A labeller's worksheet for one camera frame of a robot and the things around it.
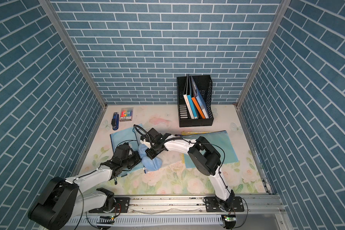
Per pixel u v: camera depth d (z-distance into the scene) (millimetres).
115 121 1056
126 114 1125
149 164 830
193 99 886
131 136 1027
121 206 727
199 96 879
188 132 1023
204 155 542
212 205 735
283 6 707
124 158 707
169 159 911
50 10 709
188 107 937
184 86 911
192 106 934
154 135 736
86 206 536
